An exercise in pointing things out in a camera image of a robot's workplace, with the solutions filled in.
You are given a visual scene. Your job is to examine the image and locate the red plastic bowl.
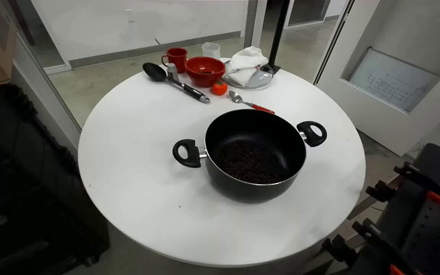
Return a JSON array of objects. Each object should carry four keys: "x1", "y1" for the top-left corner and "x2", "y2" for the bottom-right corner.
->
[{"x1": 184, "y1": 55, "x2": 228, "y2": 89}]

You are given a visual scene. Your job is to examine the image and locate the black perforated breadboard table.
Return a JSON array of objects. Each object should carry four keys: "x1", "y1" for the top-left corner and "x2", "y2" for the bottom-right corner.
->
[{"x1": 326, "y1": 142, "x2": 440, "y2": 275}]

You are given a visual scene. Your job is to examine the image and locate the white door panel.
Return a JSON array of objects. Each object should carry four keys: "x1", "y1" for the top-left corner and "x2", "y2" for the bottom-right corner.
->
[{"x1": 313, "y1": 0, "x2": 440, "y2": 158}]

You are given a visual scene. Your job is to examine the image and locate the white cloth towel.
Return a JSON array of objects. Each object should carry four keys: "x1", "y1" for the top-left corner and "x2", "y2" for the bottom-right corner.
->
[{"x1": 225, "y1": 45, "x2": 271, "y2": 87}]

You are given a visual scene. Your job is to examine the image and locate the clear plastic cup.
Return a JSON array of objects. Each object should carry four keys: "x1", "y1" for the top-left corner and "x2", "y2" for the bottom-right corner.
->
[{"x1": 200, "y1": 42, "x2": 222, "y2": 60}]

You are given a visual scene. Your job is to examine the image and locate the large black ladle spoon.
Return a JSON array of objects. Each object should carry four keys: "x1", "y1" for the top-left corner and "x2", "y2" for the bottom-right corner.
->
[{"x1": 142, "y1": 61, "x2": 213, "y2": 106}]

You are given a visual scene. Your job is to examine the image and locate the black two-handled cooking pot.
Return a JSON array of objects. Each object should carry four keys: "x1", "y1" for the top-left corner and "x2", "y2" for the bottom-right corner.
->
[{"x1": 171, "y1": 107, "x2": 329, "y2": 204}]

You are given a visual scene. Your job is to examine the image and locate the dark beans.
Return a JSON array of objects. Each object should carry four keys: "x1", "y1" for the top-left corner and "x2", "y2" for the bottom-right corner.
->
[{"x1": 211, "y1": 139, "x2": 295, "y2": 184}]

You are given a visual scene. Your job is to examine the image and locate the clear glass plate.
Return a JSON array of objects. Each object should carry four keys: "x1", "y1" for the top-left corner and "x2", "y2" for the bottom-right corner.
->
[{"x1": 222, "y1": 63, "x2": 275, "y2": 91}]

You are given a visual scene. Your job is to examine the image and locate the red mug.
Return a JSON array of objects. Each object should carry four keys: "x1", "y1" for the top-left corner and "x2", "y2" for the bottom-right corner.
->
[{"x1": 161, "y1": 46, "x2": 190, "y2": 75}]

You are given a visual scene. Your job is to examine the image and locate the black stand pole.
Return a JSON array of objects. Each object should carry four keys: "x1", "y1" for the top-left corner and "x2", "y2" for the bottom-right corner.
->
[{"x1": 265, "y1": 0, "x2": 291, "y2": 77}]

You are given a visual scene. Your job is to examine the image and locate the black orange toggle clamp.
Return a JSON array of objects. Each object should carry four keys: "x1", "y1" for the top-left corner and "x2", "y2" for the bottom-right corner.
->
[
  {"x1": 364, "y1": 161, "x2": 440, "y2": 210},
  {"x1": 323, "y1": 219, "x2": 410, "y2": 275}
]

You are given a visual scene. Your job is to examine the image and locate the sheet with handwriting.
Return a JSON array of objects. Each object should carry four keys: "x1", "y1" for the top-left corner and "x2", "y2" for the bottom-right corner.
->
[{"x1": 349, "y1": 48, "x2": 440, "y2": 115}]

